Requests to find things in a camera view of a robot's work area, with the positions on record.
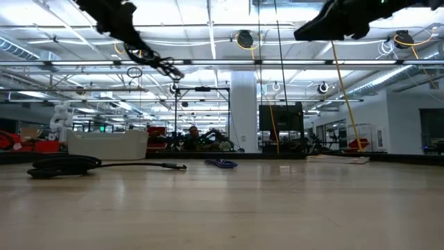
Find black metal rig frame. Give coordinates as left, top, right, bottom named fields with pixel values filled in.
left=173, top=86, right=232, bottom=140

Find black ceiling cable reel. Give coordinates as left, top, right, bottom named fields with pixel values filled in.
left=393, top=29, right=415, bottom=50
left=236, top=29, right=255, bottom=50

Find pink flat pad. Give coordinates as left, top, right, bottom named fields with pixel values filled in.
left=305, top=154, right=371, bottom=165

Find black USB-C cable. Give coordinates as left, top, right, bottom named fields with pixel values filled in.
left=26, top=154, right=188, bottom=180

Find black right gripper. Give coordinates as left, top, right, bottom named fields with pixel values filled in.
left=293, top=0, right=396, bottom=42

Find thin yellow hanging cable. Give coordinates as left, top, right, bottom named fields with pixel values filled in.
left=250, top=47, right=280, bottom=154

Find black aluminium table frame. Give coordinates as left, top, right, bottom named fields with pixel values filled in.
left=0, top=151, right=444, bottom=167

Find white plastic bin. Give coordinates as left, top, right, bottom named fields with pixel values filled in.
left=67, top=129, right=150, bottom=161

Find black hanging cable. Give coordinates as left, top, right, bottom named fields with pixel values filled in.
left=273, top=0, right=290, bottom=105

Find white robot figure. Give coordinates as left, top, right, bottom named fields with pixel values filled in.
left=49, top=100, right=74, bottom=143

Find person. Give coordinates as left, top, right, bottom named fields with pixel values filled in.
left=182, top=125, right=210, bottom=152

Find black monitor on stand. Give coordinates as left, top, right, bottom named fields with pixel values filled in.
left=258, top=101, right=305, bottom=133

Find red folded sign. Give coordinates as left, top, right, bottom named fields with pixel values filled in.
left=348, top=137, right=370, bottom=151

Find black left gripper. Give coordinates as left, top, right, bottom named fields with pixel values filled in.
left=123, top=40, right=185, bottom=81

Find thick yellow hanging cable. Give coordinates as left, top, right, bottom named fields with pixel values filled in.
left=330, top=40, right=364, bottom=153

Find red storage boxes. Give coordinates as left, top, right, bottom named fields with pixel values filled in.
left=0, top=129, right=60, bottom=153

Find purple USB-C cable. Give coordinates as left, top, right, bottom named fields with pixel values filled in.
left=203, top=158, right=239, bottom=170

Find white square pillar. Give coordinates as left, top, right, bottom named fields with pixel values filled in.
left=229, top=71, right=259, bottom=153

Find red crate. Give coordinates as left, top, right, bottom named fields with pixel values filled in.
left=146, top=126, right=168, bottom=153

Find cardboard box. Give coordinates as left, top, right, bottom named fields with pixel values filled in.
left=20, top=126, right=43, bottom=141

